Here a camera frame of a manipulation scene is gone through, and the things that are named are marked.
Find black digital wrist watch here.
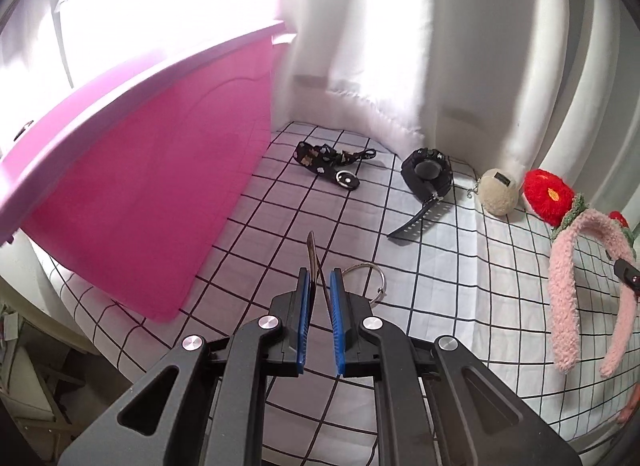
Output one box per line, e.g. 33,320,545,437
387,147,454,241

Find person's hand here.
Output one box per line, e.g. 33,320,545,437
617,382,640,425

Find silver double ring bangles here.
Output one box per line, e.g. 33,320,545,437
306,229,388,319

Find white curtain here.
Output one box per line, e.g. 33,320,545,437
273,0,639,208

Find white black grid tablecloth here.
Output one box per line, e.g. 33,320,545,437
39,123,639,465

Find black floral lanyard strap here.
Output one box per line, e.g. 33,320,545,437
293,141,378,192

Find wooden chair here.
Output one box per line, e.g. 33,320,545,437
1,313,101,465

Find pink plastic storage bin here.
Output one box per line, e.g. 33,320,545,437
1,22,284,322

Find pink fuzzy flower headband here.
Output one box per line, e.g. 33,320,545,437
523,169,636,374

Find beige plush paw keychain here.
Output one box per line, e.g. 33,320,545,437
454,168,520,218

